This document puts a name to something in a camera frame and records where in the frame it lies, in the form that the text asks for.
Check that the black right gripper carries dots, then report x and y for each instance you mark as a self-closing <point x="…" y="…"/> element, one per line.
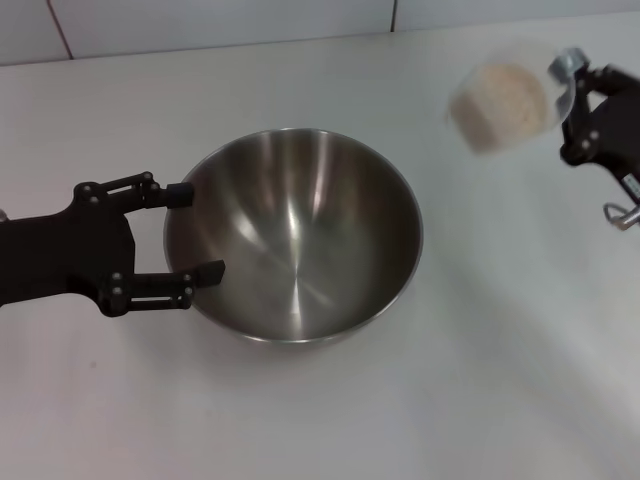
<point x="615" y="140"/>

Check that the clear plastic measuring cup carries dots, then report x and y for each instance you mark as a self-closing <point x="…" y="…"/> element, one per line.
<point x="475" y="85"/>

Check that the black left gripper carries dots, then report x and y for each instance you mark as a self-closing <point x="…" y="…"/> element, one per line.
<point x="65" y="255"/>

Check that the stainless steel mixing bowl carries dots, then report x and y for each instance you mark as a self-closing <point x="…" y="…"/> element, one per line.
<point x="295" y="235"/>

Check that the white backdrop board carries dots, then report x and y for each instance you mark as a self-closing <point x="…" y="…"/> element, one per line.
<point x="25" y="30"/>
<point x="225" y="20"/>
<point x="500" y="12"/>

